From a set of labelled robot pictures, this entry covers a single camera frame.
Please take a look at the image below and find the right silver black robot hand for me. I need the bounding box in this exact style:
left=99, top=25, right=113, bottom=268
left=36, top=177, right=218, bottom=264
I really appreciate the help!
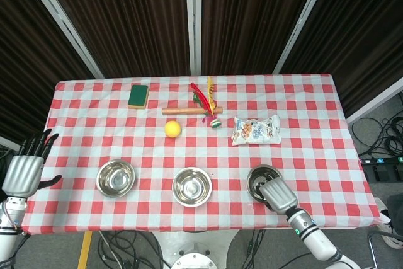
left=253, top=176, right=299, bottom=216

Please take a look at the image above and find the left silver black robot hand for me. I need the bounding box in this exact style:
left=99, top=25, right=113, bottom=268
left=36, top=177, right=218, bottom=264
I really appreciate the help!
left=1, top=129, right=63, bottom=199

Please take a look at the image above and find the stainless steel bowl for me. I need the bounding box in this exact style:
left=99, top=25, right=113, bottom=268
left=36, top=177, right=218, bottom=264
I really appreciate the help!
left=96, top=159, right=136, bottom=198
left=246, top=164, right=284, bottom=202
left=171, top=166, right=213, bottom=208

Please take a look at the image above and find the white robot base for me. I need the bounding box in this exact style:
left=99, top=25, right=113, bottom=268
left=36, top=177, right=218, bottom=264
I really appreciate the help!
left=150, top=229, right=240, bottom=269

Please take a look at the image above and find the white snack bag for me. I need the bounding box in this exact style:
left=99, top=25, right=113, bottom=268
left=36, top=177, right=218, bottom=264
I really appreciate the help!
left=231, top=114, right=281, bottom=146

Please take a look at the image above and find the red white checkered tablecloth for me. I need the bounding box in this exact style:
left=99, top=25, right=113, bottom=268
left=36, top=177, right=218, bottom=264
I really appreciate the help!
left=21, top=73, right=389, bottom=235

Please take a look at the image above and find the yellow floor tape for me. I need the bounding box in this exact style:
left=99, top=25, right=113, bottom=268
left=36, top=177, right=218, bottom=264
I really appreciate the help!
left=77, top=231, right=93, bottom=269

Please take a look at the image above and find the colourful feather shuttlecock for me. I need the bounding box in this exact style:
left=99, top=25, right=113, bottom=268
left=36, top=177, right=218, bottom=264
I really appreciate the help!
left=190, top=76, right=222, bottom=130

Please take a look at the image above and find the black power strip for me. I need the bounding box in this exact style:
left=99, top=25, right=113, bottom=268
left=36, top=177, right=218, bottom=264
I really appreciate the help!
left=361, top=155, right=403, bottom=183

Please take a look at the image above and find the dark brown curtain panel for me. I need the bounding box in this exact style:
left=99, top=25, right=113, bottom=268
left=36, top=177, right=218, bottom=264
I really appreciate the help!
left=280, top=0, right=403, bottom=109
left=0, top=0, right=95, bottom=153
left=201, top=0, right=324, bottom=76
left=39, top=0, right=191, bottom=77

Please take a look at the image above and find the white black sneaker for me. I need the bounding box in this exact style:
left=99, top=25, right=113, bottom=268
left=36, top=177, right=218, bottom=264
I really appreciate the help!
left=374, top=198, right=400, bottom=249

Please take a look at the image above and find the yellow ball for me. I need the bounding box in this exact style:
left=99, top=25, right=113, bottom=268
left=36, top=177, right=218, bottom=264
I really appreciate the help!
left=164, top=120, right=183, bottom=139

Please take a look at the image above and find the wooden rolling pin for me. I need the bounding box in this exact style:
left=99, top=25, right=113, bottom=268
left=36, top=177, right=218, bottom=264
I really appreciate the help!
left=161, top=106, right=224, bottom=116

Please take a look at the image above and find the green yellow scouring sponge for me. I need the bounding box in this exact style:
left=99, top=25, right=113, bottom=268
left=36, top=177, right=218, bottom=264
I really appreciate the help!
left=127, top=84, right=150, bottom=110

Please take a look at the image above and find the white partition base rail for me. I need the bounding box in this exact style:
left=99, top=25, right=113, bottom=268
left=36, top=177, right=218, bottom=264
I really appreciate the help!
left=0, top=135, right=23, bottom=153
left=346, top=86, right=403, bottom=123

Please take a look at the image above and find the black floor cable bundle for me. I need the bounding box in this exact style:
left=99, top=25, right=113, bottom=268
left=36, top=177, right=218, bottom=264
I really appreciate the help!
left=96, top=230, right=166, bottom=269
left=226, top=229, right=315, bottom=269
left=351, top=117, right=403, bottom=157

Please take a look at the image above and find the white partition post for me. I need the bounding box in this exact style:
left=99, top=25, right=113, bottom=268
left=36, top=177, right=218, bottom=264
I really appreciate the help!
left=272, top=0, right=334, bottom=74
left=184, top=0, right=202, bottom=76
left=17, top=0, right=105, bottom=78

